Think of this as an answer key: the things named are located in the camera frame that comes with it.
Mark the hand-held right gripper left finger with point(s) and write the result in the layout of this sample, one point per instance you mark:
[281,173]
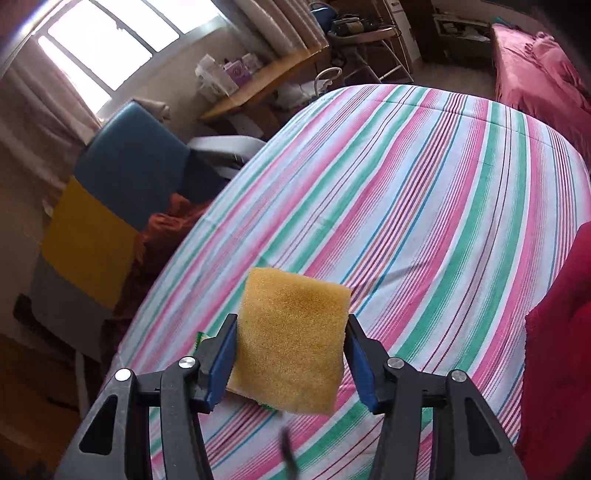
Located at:
[224,369]

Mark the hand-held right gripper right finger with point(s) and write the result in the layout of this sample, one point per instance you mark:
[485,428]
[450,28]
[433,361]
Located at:
[362,369]

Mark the yellow sponge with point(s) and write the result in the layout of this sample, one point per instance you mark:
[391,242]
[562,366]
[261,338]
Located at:
[291,341]

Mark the dark red blanket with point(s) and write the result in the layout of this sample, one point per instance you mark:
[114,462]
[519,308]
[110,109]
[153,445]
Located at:
[157,240]

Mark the red cloth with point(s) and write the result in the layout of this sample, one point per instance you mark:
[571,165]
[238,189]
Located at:
[558,360]

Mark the grey yellow blue sofa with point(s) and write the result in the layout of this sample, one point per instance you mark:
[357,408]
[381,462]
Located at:
[129,161]

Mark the crumpled white bag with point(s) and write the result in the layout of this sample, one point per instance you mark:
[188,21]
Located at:
[295,94]

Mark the wooden side table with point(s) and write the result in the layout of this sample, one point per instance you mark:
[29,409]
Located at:
[258,87]

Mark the white plastic bag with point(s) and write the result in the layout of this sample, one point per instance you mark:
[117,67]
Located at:
[212,78]

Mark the purple box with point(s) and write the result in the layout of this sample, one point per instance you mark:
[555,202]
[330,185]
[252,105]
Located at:
[238,71]

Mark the pink patterned curtain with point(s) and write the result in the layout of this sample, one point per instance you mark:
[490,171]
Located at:
[277,23]
[41,120]

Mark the pink bed cover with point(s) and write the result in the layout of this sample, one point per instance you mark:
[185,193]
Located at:
[535,78]

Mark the dark cabinet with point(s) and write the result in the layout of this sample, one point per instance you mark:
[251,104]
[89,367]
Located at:
[457,41]

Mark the cluttered rack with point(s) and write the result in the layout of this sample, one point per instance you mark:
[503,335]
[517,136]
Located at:
[360,27]

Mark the window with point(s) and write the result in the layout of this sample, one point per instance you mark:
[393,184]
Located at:
[115,37]

